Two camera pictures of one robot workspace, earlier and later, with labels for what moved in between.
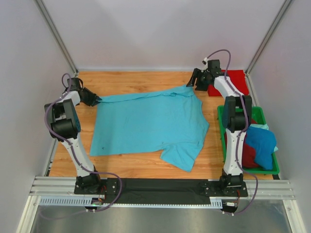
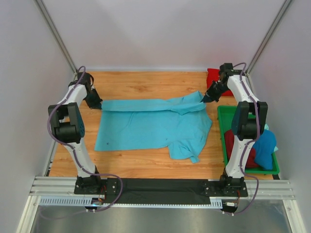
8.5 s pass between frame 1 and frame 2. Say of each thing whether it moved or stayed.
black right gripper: moved
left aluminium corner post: stayed
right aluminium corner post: stayed
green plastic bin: stayed
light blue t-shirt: moved
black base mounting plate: stayed
